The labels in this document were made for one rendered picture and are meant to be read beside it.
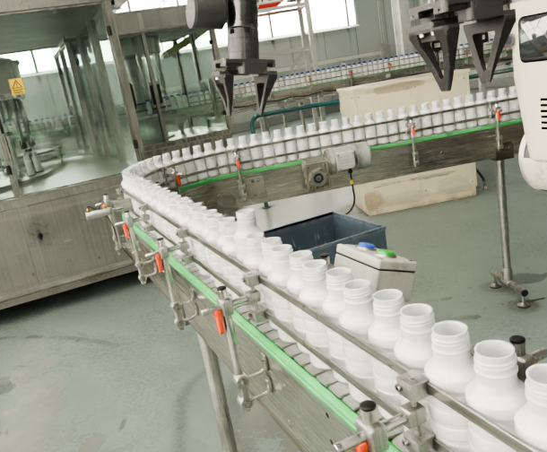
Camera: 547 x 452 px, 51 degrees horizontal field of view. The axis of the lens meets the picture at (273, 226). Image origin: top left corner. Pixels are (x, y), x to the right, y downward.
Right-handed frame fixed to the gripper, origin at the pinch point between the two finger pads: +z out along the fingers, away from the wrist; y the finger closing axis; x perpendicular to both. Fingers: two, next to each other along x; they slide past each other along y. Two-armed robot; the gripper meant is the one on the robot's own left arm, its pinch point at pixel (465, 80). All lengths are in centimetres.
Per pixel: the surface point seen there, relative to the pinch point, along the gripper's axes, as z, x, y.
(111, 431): 139, 195, -44
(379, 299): 23.6, -0.1, -15.9
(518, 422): 28.1, -22.0, -17.3
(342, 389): 40.0, 10.2, -17.6
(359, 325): 28.0, 4.1, -16.9
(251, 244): 24.4, 40.1, -16.4
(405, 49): -14, 898, 679
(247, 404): 51, 33, -25
